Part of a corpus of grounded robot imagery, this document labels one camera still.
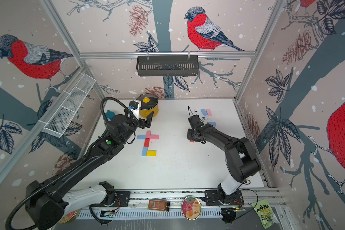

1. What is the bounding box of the pink block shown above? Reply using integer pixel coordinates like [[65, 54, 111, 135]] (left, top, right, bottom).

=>
[[206, 109, 212, 117], [149, 135, 159, 140], [146, 130, 151, 139]]

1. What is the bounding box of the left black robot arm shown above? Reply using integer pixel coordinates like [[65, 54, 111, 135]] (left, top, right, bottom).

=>
[[5, 97, 153, 230]]

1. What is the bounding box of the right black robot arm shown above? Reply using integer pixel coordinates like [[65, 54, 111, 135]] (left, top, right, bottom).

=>
[[187, 115, 262, 205]]

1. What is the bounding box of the teal lid jar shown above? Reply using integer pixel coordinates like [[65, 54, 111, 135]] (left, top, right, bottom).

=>
[[105, 110, 116, 120]]

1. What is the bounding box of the glass lid yellow knob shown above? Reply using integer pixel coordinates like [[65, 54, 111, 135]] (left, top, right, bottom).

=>
[[137, 94, 159, 110]]

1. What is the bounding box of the black hanging shelf basket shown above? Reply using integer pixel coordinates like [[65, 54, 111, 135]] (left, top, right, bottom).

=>
[[136, 55, 199, 77]]

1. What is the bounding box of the pink round cup lid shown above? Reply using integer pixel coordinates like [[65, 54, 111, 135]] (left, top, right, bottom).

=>
[[181, 195, 201, 220]]

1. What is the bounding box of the brown packet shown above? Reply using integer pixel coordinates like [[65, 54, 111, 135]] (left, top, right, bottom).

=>
[[148, 199, 170, 212]]

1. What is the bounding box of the green snack packet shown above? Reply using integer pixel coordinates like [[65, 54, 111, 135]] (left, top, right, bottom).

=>
[[252, 199, 280, 229]]

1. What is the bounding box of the red round tin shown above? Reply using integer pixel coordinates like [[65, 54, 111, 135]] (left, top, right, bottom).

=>
[[58, 210, 80, 224]]

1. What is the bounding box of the yellow pot with handle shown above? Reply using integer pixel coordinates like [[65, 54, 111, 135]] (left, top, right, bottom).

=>
[[139, 105, 159, 118]]

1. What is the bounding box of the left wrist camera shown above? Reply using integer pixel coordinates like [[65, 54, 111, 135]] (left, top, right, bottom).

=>
[[129, 100, 141, 120]]

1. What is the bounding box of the white wire basket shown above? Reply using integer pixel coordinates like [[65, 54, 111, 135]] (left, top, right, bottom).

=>
[[42, 73, 96, 138]]

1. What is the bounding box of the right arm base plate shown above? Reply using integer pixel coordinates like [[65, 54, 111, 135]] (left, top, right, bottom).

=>
[[202, 190, 244, 206]]

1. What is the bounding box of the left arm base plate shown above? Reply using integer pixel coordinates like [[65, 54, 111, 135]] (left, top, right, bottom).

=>
[[91, 190, 131, 208]]

